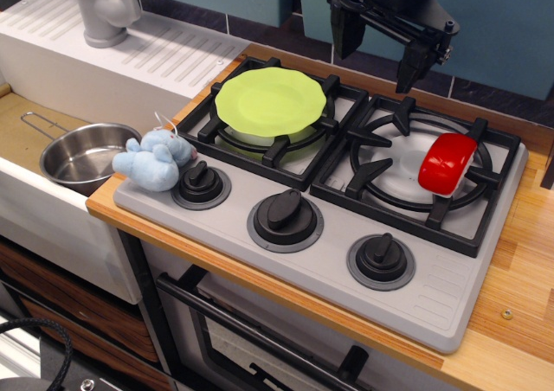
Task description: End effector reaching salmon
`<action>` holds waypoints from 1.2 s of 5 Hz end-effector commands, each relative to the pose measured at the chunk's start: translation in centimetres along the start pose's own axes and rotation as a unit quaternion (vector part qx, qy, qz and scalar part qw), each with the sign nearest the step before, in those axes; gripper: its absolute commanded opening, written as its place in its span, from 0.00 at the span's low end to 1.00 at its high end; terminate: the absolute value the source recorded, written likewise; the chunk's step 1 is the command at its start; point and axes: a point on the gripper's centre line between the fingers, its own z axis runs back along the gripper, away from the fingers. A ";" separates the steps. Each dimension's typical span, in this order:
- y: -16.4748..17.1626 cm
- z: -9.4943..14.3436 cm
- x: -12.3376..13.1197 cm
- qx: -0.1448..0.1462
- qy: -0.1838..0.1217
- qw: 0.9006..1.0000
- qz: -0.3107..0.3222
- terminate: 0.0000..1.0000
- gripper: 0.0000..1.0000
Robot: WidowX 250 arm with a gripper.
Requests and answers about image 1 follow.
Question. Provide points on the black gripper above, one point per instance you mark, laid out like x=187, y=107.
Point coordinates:
x=422, y=26

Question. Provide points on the red salmon sushi toy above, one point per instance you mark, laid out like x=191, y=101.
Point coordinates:
x=446, y=163

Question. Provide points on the black left burner grate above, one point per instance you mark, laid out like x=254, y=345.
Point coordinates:
x=292, y=160

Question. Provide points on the black burner grate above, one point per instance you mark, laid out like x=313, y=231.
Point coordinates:
x=374, y=172
x=292, y=160

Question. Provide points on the green plastic plate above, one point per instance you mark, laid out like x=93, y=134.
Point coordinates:
x=270, y=102

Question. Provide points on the black right burner grate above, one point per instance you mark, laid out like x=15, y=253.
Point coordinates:
x=374, y=172

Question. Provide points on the grey toy stove top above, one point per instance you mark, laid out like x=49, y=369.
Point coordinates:
x=433, y=308

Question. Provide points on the black middle stove knob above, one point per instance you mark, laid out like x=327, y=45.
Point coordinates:
x=285, y=223

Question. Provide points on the black stove knob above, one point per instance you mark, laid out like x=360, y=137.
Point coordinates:
x=285, y=223
x=201, y=187
x=381, y=262

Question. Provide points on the black right stove knob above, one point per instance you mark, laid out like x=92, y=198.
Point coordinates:
x=381, y=262

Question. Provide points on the black left stove knob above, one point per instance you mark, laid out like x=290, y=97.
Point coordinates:
x=201, y=187

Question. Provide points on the blue plush toy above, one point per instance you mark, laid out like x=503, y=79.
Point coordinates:
x=154, y=162

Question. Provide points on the grey toy faucet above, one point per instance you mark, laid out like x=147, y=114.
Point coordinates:
x=106, y=21

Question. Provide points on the stainless steel pot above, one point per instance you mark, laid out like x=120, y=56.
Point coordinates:
x=81, y=159

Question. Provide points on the white toy sink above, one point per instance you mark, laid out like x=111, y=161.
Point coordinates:
x=52, y=81

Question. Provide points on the wooden drawer front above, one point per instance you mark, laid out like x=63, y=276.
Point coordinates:
x=106, y=331

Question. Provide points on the black oven door handle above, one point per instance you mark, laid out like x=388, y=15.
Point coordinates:
x=185, y=291

